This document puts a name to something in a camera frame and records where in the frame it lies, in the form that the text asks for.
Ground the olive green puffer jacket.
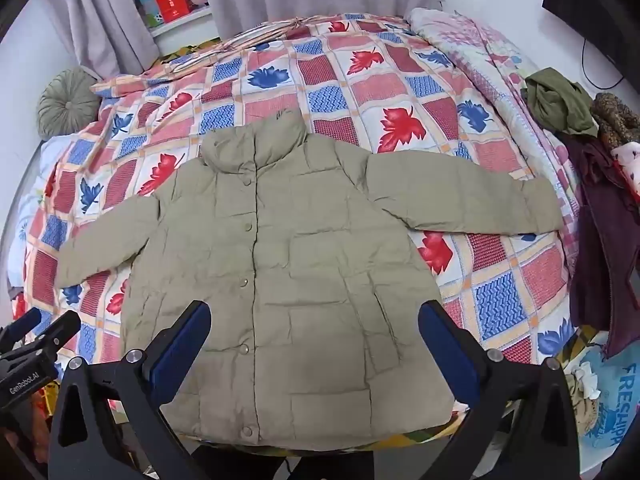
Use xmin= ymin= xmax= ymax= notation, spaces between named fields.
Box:
xmin=55 ymin=110 xmax=563 ymax=450

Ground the blue printed bag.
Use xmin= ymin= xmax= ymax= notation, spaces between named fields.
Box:
xmin=560 ymin=327 xmax=639 ymax=479

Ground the dark maroon garment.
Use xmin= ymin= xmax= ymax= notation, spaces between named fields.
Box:
xmin=559 ymin=133 xmax=639 ymax=358

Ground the round green velvet cushion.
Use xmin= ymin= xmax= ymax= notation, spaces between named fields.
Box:
xmin=36 ymin=67 xmax=102 ymax=141

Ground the pink floral cloth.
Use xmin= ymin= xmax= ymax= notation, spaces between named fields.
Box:
xmin=612 ymin=142 xmax=640 ymax=198

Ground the leopard print garment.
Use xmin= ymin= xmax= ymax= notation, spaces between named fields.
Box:
xmin=590 ymin=92 xmax=640 ymax=151

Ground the olive green garment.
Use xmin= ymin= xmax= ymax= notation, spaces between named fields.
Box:
xmin=521 ymin=67 xmax=598 ymax=136

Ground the grey curtain left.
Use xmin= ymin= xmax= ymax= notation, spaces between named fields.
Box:
xmin=43 ymin=0 xmax=160 ymax=79

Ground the leaf patterned patchwork quilt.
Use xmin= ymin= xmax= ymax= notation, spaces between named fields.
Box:
xmin=23 ymin=13 xmax=574 ymax=362

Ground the pink floral blanket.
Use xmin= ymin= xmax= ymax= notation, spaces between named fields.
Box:
xmin=406 ymin=8 xmax=579 ymax=269

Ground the black cable on wall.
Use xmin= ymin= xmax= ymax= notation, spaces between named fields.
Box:
xmin=579 ymin=37 xmax=624 ymax=91

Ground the black wall television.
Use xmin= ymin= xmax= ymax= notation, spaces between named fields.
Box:
xmin=542 ymin=0 xmax=639 ymax=89

